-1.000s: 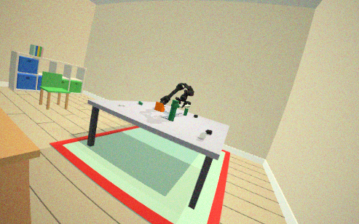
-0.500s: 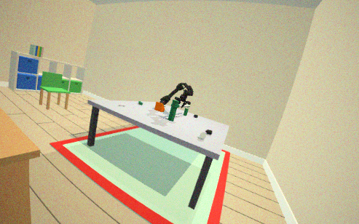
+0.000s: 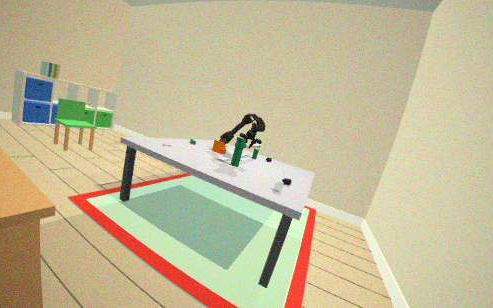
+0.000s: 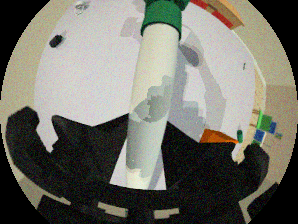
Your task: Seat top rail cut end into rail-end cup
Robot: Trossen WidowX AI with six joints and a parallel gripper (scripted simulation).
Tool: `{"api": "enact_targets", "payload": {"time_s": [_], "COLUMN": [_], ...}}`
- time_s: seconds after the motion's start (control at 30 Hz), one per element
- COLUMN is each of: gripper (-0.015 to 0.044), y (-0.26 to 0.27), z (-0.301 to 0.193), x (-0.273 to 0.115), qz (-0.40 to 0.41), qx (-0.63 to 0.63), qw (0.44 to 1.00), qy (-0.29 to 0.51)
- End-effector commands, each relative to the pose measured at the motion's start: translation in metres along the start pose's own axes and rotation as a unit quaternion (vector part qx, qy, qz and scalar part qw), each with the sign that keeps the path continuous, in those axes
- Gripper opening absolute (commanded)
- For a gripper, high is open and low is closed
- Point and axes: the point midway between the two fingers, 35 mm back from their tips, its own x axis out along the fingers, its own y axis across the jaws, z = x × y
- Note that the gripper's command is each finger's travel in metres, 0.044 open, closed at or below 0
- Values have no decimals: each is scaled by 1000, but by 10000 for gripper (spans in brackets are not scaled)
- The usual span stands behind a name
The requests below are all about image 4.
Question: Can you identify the pale cream cylinder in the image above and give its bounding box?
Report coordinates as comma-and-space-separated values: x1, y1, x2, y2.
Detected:
125, 23, 180, 189

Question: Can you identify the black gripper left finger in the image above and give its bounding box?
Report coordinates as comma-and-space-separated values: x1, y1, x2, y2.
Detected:
51, 113, 129, 184

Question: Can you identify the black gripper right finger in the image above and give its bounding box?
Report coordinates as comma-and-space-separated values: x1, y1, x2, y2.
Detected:
161, 123, 235, 190

